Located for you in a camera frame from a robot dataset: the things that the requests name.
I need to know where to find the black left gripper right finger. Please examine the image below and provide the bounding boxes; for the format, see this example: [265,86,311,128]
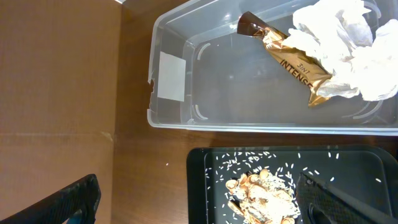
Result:
[295,173,397,224]

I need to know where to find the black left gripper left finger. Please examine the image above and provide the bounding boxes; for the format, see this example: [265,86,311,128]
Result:
[1,174,101,224]

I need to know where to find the food scraps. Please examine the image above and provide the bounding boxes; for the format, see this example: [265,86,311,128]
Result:
[225,169,302,223]

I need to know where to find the gold coffee sachet wrapper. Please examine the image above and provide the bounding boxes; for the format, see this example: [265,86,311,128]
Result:
[237,11,331,107]

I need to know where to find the white tissue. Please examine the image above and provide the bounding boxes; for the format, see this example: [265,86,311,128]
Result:
[283,0,397,101]

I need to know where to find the clear plastic waste bin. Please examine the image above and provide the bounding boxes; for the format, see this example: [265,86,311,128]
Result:
[147,0,397,136]

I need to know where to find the black rectangular tray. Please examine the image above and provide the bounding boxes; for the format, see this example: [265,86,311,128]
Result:
[187,145,397,224]

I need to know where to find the brown cardboard panel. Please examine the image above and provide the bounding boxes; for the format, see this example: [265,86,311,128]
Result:
[1,0,121,223]

